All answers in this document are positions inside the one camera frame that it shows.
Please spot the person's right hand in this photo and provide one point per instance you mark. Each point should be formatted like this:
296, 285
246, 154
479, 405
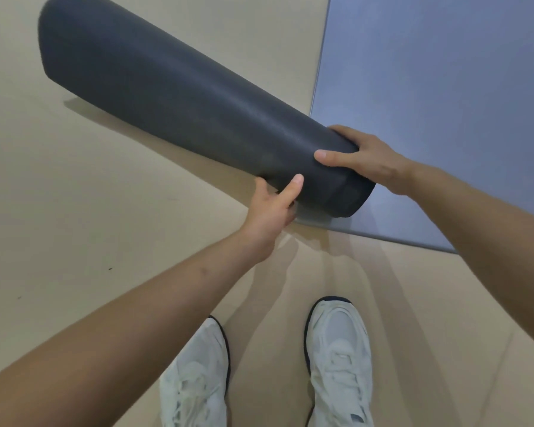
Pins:
374, 164

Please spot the person's left hand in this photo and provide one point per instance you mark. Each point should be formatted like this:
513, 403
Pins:
267, 217

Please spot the grey yoga mat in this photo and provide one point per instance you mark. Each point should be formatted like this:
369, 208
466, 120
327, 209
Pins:
449, 84
182, 97

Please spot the person's right forearm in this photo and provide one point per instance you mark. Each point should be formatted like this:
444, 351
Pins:
494, 244

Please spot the person's left forearm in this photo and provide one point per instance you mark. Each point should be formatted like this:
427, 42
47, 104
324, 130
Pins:
115, 342

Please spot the person's right white sneaker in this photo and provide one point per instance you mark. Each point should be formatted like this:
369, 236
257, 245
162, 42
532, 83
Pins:
338, 364

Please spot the person's white sneaker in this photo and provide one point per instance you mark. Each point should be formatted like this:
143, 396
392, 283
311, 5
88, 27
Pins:
338, 364
196, 378

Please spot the person's left white sneaker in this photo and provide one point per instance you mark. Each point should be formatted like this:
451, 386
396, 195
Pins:
196, 378

